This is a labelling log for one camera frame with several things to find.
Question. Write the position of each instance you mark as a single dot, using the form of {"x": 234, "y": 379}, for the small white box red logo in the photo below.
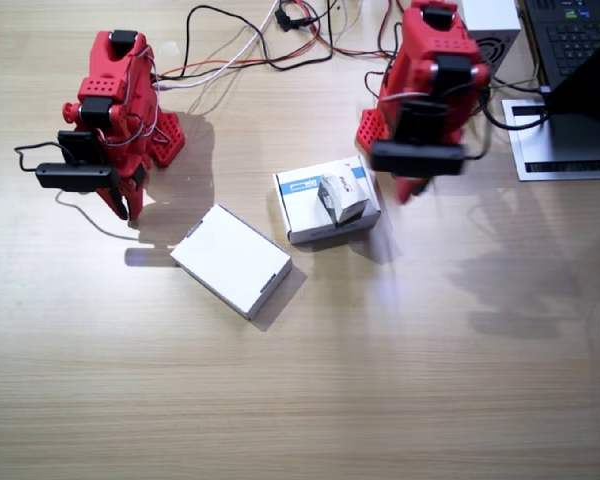
{"x": 347, "y": 192}

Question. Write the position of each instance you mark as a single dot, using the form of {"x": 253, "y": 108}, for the white power supply with fan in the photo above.
{"x": 495, "y": 20}

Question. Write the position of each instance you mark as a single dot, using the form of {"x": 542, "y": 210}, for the white box with blue label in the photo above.
{"x": 300, "y": 215}

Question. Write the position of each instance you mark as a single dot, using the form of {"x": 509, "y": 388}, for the black arm wrist camera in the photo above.
{"x": 415, "y": 157}
{"x": 72, "y": 176}

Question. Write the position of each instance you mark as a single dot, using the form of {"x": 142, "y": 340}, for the red robot arm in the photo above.
{"x": 430, "y": 55}
{"x": 115, "y": 75}

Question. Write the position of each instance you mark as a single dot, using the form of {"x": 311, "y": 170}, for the plain white cardboard box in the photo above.
{"x": 230, "y": 260}

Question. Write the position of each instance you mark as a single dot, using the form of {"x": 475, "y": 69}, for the black laptop keyboard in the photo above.
{"x": 570, "y": 35}

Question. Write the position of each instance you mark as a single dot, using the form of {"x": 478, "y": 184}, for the clear tape piece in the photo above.
{"x": 170, "y": 48}

